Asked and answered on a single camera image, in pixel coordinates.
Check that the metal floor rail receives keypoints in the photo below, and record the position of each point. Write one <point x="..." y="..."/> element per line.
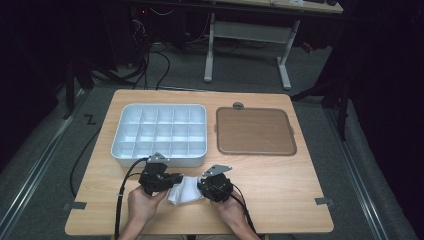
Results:
<point x="36" y="170"/>
<point x="358" y="176"/>

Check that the brown square lid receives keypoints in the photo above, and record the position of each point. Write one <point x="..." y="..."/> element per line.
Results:
<point x="255" y="130"/>

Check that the person's right hand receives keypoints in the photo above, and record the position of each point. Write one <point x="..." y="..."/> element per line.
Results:
<point x="230" y="211"/>

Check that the person's left hand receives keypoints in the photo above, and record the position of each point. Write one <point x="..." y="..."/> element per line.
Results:
<point x="143" y="206"/>

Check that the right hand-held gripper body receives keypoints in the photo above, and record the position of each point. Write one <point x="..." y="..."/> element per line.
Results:
<point x="218" y="188"/>

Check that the grey round table grommet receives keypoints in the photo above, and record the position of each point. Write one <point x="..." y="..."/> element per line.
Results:
<point x="238" y="106"/>

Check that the black metal stand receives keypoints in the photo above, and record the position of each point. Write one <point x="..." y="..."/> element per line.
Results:
<point x="70" y="90"/>
<point x="341" y="110"/>

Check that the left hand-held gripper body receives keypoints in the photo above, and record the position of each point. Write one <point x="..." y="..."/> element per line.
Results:
<point x="155" y="181"/>

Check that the grey tape strip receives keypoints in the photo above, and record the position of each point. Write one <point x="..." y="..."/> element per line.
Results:
<point x="75" y="206"/>
<point x="323" y="201"/>

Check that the white divided storage box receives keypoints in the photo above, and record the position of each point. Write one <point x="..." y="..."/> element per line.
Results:
<point x="160" y="133"/>

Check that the desk with white legs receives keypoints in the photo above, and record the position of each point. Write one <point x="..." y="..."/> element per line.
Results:
<point x="250" y="31"/>

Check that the small red object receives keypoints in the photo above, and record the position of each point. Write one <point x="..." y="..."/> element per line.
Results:
<point x="307" y="47"/>

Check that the white sock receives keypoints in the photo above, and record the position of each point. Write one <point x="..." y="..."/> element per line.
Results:
<point x="185" y="191"/>

